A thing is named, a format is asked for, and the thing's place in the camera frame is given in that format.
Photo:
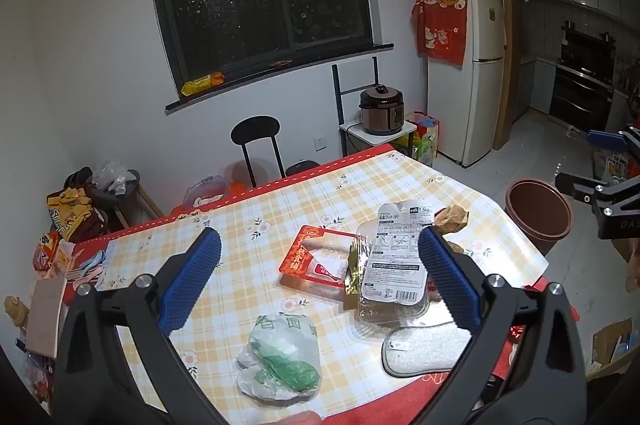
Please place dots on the red printed cloth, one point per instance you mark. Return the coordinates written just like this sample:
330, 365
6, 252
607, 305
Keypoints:
442, 35

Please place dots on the clear blister package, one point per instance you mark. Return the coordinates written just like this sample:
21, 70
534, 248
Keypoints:
395, 255

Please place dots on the white green plastic bag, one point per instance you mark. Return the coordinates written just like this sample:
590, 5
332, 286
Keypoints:
285, 365

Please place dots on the pastel plastic utensils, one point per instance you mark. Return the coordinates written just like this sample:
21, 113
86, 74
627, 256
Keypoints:
90, 267

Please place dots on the colourful shopping bag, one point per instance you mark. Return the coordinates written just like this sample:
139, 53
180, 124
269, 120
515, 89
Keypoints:
425, 140

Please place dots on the gold foil wrapper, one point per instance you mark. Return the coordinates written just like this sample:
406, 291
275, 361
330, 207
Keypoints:
356, 272

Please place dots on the yellow snack bags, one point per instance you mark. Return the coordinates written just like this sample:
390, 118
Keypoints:
65, 210

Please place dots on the yellow plaid table cover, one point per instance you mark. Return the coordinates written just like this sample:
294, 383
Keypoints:
250, 215

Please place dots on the red snack packet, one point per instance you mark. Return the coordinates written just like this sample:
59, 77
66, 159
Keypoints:
45, 255

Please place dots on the white grainy plastic pouch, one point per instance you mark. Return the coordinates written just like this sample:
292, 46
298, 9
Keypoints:
425, 352

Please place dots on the wooden door frame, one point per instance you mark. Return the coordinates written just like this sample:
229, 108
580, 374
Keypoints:
505, 55

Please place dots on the black rack with white top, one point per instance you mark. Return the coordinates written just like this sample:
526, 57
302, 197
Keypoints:
357, 130

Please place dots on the crumpled clear plastic bag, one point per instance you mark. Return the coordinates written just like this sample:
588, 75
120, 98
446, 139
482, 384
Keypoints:
112, 177

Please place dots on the brown trash bin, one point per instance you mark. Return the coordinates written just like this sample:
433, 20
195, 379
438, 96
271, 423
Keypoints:
537, 225

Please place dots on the dark red bag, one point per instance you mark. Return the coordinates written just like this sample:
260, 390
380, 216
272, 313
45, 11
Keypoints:
87, 227

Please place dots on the wall socket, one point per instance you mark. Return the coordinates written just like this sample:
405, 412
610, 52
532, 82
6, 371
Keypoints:
320, 143

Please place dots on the black round-back chair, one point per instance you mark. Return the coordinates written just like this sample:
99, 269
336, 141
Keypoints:
255, 130

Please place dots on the black kitchen oven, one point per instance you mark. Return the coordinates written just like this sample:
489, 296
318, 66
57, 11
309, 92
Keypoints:
582, 90

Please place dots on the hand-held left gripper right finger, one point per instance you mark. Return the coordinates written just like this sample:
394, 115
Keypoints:
447, 280

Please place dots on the yellow snack packet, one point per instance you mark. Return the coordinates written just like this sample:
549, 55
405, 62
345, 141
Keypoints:
202, 83

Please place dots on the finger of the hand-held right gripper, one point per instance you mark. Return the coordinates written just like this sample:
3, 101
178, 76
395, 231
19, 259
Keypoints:
575, 187
607, 138

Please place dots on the brown bear-shaped bottle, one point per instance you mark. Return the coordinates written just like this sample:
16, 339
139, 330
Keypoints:
15, 311

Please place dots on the person's left hand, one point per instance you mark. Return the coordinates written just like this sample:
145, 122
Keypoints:
295, 418

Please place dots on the clear plastic container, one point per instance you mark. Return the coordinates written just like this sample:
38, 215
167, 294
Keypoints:
202, 192

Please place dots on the white refrigerator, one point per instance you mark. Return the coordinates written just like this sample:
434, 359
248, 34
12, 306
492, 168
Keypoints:
480, 80

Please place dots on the wooden stool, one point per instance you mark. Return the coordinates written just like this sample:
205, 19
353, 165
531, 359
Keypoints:
147, 205

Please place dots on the brown paper bag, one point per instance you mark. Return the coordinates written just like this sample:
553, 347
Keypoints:
452, 219

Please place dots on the red food package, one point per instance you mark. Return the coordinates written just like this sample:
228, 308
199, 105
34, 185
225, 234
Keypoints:
300, 262

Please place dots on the brown pressure cooker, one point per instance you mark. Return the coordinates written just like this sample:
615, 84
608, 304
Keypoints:
380, 112

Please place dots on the black chair seat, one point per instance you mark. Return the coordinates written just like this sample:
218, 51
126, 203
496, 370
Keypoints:
300, 166

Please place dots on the orange object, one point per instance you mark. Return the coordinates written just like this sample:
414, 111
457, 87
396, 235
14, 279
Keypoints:
236, 190

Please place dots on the cardboard sheet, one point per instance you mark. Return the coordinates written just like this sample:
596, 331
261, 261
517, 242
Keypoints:
45, 320

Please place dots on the small dish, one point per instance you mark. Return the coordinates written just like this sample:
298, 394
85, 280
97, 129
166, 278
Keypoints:
280, 63

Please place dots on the dark window sill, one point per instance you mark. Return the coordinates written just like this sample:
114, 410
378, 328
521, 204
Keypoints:
172, 107

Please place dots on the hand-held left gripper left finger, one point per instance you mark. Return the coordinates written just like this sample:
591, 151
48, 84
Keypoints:
192, 280

